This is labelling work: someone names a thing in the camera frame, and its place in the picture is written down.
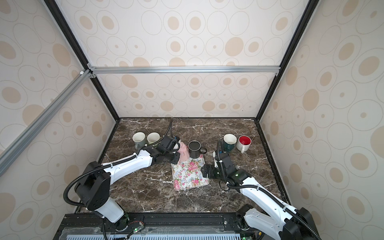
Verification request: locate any pink mug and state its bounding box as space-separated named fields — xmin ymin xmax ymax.
xmin=178 ymin=141 xmax=190 ymax=164

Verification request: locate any light green mug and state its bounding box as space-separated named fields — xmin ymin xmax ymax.
xmin=147 ymin=132 xmax=161 ymax=147

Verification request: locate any dark green mug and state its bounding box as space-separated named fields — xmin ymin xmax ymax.
xmin=223 ymin=134 xmax=237 ymax=153

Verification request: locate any grey mug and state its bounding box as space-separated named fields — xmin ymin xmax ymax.
xmin=132 ymin=132 xmax=147 ymax=150

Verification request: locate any white mug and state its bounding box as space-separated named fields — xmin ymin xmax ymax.
xmin=236 ymin=136 xmax=252 ymax=154

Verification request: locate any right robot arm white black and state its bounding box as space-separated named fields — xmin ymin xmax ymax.
xmin=201 ymin=153 xmax=320 ymax=240

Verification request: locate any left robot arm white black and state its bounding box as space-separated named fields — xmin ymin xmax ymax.
xmin=73 ymin=136 xmax=180 ymax=224

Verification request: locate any black mug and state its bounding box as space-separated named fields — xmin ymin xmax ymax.
xmin=188 ymin=141 xmax=207 ymax=159

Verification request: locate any floral serving tray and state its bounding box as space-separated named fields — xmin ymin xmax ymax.
xmin=171 ymin=155 xmax=210 ymax=191

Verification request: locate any small circuit board with leds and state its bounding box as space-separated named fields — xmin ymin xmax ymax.
xmin=128 ymin=221 xmax=145 ymax=233

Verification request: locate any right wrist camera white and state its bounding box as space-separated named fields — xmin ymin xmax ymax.
xmin=213 ymin=150 xmax=223 ymax=169

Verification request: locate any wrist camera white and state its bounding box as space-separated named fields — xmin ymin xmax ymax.
xmin=173 ymin=136 xmax=180 ymax=151
xmin=213 ymin=150 xmax=223 ymax=169

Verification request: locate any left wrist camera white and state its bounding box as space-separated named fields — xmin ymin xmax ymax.
xmin=173 ymin=136 xmax=180 ymax=151

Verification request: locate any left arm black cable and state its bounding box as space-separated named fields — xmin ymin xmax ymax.
xmin=62 ymin=117 xmax=175 ymax=208

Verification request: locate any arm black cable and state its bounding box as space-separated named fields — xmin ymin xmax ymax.
xmin=62 ymin=117 xmax=175 ymax=208
xmin=216 ymin=140 xmax=322 ymax=240

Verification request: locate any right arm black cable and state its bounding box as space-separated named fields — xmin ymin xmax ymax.
xmin=216 ymin=140 xmax=322 ymax=240

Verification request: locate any horizontal aluminium rail back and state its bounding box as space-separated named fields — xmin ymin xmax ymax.
xmin=90 ymin=66 xmax=281 ymax=74

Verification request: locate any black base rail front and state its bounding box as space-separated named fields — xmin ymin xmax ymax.
xmin=54 ymin=213 xmax=270 ymax=240

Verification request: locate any diagonal aluminium rail left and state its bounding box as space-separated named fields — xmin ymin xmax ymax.
xmin=1 ymin=70 xmax=91 ymax=175

